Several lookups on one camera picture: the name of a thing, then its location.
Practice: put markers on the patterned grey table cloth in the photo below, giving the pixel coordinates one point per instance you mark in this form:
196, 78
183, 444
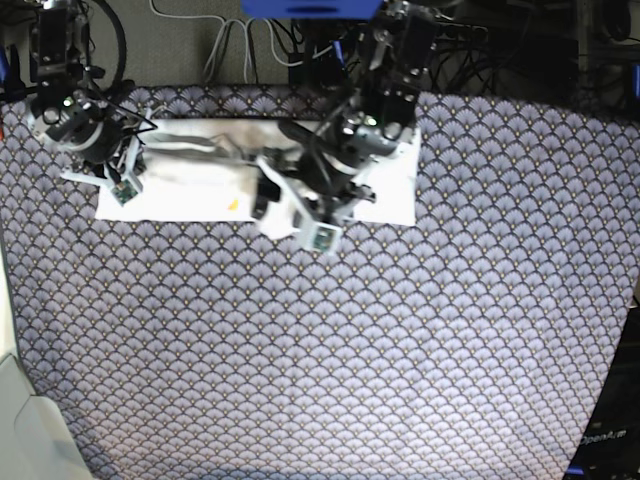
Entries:
473, 345

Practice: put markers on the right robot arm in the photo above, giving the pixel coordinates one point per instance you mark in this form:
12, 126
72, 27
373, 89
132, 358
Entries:
61, 56

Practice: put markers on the white printed T-shirt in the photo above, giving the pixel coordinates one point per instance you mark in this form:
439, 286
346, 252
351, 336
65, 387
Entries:
195, 173

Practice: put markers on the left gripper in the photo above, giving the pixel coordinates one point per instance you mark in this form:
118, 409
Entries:
313, 196

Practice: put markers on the black OpenArm box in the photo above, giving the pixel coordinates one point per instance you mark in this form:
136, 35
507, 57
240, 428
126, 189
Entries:
609, 448

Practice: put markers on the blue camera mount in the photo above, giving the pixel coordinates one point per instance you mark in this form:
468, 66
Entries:
311, 9

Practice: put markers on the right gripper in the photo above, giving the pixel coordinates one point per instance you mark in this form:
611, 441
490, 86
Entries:
106, 139

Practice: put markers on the black power strip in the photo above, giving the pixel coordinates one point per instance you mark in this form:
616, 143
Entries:
455, 32

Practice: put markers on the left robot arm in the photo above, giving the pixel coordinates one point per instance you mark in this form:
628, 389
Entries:
394, 49

